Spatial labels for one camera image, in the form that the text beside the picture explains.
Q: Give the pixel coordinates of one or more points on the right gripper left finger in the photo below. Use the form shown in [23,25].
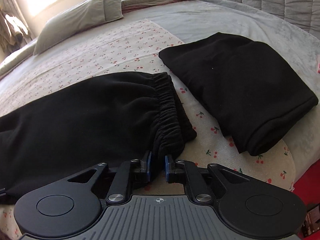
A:
[129,176]

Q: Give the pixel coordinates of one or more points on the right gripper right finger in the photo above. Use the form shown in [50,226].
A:
[187,173]

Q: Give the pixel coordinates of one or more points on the black pants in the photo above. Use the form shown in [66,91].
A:
[109,119]

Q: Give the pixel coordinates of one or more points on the folded black garment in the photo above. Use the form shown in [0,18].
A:
[252,92]

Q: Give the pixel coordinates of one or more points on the grey bed sheet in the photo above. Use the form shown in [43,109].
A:
[194,20]

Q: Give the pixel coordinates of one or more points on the grey pillow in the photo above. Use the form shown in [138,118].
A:
[85,15]

